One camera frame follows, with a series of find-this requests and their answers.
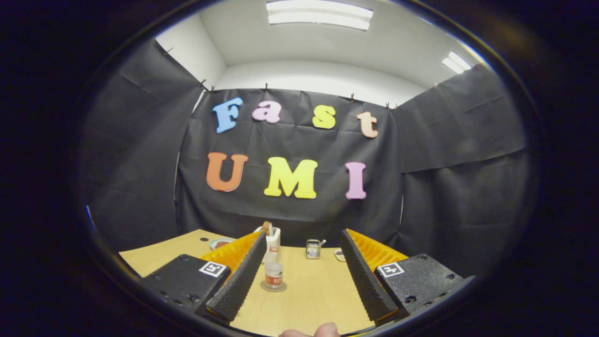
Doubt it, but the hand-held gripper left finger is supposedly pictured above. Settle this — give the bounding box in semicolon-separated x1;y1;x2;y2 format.
140;229;267;323

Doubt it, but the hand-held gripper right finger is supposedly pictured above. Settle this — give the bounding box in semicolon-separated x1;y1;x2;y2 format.
340;228;478;327

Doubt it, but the clear plastic juice bottle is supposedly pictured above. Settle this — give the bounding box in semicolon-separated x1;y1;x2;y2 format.
264;247;284;289

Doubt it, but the wooden table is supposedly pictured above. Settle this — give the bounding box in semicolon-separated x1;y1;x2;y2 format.
118;228;408;337

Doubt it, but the white toaster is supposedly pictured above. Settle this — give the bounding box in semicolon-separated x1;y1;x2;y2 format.
253;226;281;264

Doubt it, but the black backdrop cloth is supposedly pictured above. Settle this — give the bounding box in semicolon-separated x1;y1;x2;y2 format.
80;40;529;277

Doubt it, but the small ceiling light panel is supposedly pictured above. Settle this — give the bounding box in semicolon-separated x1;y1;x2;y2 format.
442;51;472;74

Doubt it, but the long ceiling light panel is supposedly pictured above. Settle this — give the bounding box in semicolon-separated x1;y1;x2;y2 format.
266;0;374;31

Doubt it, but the small metal wire basket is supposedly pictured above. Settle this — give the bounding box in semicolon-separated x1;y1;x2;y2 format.
306;239;327;260

